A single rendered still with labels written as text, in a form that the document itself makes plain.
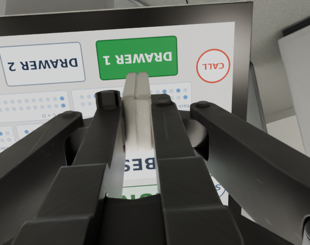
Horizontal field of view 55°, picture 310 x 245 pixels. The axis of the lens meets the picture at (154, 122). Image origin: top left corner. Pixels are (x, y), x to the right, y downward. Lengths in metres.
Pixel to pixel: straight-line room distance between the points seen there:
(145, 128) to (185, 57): 0.22
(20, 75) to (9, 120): 0.06
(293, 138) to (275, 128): 0.26
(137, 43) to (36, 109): 0.15
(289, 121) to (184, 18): 3.52
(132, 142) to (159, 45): 0.21
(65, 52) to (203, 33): 0.16
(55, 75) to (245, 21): 0.23
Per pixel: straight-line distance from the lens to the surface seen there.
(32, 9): 0.53
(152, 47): 0.35
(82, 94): 0.37
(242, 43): 0.37
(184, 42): 0.35
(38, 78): 0.38
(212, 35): 0.36
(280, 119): 3.88
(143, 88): 0.16
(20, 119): 0.40
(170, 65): 0.36
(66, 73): 0.37
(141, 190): 0.42
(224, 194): 0.44
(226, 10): 0.36
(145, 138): 0.15
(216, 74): 0.37
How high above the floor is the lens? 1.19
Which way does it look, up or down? 19 degrees down
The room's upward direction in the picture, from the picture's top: 176 degrees clockwise
